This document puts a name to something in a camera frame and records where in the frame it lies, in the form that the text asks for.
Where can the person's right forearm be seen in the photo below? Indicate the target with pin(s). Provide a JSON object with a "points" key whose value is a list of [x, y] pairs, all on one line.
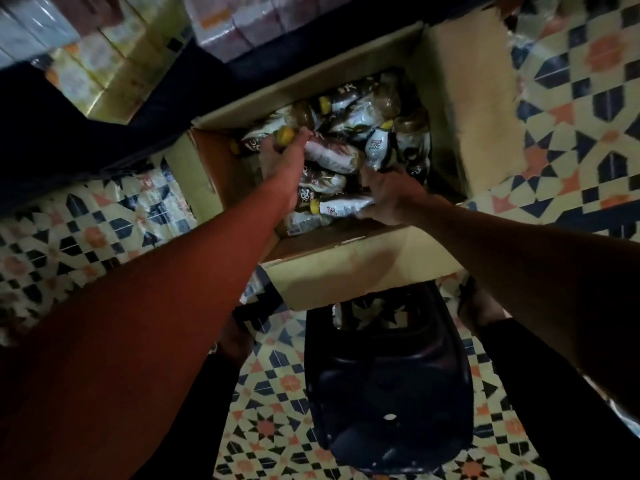
{"points": [[540, 275]]}

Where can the person's left hand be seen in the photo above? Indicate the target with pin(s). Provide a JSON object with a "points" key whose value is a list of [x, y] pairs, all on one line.
{"points": [[283, 175]]}

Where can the person's left forearm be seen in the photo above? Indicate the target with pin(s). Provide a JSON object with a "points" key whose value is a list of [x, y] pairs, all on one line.
{"points": [[130, 335]]}

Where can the tissue packs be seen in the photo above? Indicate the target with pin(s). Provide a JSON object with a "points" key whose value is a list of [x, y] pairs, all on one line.
{"points": [[110, 67]]}

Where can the brown cardboard box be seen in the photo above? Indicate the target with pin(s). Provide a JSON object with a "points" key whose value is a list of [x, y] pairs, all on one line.
{"points": [[470, 95]]}

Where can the bottle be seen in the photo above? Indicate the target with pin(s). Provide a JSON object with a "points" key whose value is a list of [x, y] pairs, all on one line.
{"points": [[332, 155], [342, 206]]}

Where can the stack of pink white boxes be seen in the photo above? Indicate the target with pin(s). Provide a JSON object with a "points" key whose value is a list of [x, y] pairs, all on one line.
{"points": [[250, 15]]}

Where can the packets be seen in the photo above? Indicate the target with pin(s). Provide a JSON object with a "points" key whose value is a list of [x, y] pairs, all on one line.
{"points": [[30, 27]]}

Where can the black plastic stool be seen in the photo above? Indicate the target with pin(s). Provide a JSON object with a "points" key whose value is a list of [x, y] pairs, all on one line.
{"points": [[390, 387]]}

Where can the pile of bottles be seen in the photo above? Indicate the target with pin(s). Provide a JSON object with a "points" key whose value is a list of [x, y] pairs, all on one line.
{"points": [[360, 115]]}

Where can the person's right hand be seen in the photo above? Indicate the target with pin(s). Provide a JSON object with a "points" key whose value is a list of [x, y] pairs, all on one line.
{"points": [[397, 197]]}

